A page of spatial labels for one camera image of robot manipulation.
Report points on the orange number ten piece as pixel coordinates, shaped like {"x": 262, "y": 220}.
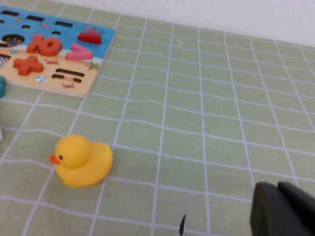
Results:
{"x": 45, "y": 45}

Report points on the black zip tie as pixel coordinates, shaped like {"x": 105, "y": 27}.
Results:
{"x": 182, "y": 226}

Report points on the red bar piece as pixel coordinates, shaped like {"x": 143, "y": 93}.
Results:
{"x": 89, "y": 38}

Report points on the colourful wooden puzzle board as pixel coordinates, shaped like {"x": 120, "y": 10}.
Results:
{"x": 103, "y": 44}

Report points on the teal number four piece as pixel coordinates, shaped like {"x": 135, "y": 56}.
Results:
{"x": 2, "y": 86}

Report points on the yellow rubber duck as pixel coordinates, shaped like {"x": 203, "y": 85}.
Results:
{"x": 81, "y": 162}

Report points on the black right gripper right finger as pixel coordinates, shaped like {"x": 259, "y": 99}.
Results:
{"x": 302, "y": 206}

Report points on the green checkered tablecloth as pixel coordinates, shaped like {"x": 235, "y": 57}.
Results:
{"x": 197, "y": 110}

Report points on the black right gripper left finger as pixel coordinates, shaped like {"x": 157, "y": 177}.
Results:
{"x": 268, "y": 214}

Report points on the pink greater-than sign piece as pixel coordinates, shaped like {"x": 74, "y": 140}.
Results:
{"x": 78, "y": 54}

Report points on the orange plus sign piece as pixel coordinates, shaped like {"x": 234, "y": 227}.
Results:
{"x": 28, "y": 66}

